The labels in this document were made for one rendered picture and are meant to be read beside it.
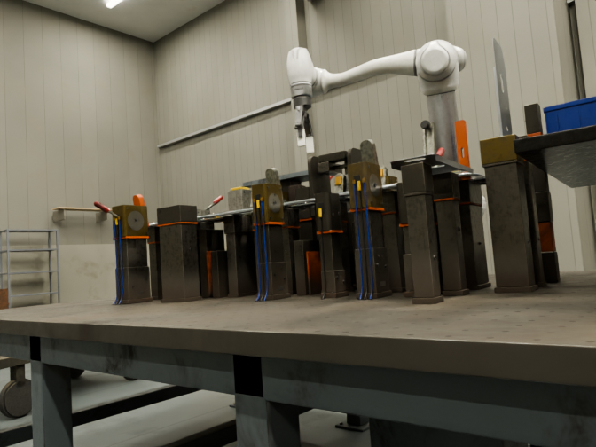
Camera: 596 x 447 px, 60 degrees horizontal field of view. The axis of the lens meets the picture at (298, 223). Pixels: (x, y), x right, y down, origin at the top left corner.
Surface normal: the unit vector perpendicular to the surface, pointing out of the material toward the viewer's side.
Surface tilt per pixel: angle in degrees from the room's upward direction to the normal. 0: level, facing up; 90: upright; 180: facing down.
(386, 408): 90
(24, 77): 90
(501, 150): 90
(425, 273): 90
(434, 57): 103
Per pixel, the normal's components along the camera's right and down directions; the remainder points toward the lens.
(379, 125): -0.65, -0.01
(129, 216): 0.82, -0.11
